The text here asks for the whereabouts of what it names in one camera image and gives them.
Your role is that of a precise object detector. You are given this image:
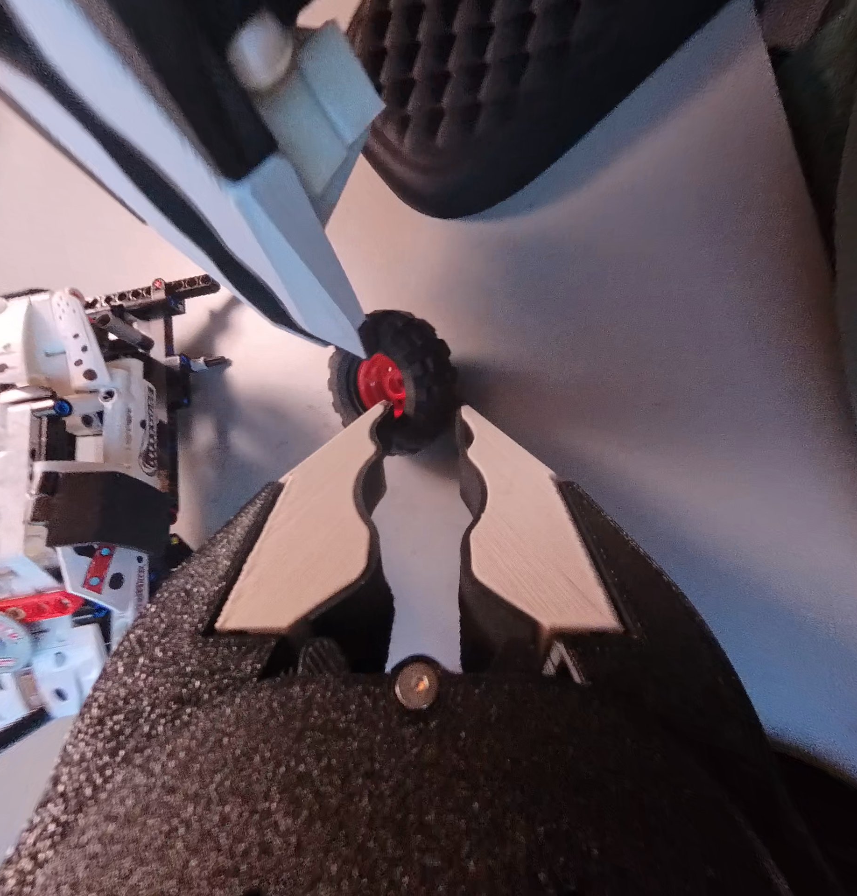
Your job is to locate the white lego truck model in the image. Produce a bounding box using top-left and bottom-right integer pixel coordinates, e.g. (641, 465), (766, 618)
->
(0, 273), (233, 743)

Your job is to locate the black lego wheel red hub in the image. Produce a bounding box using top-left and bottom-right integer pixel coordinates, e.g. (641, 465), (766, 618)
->
(328, 308), (457, 456)

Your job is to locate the black quilted chair armrest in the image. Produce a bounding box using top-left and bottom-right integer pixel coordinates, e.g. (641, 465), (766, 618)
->
(352, 0), (738, 221)

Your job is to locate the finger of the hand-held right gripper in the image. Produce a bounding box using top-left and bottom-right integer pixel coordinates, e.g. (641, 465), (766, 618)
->
(226, 12), (390, 239)
(0, 0), (369, 354)

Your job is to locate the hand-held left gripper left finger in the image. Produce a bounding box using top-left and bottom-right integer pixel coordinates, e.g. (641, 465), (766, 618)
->
(213, 404), (399, 659)

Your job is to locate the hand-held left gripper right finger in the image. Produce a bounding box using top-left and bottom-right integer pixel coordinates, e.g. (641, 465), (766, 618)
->
(457, 404), (625, 659)

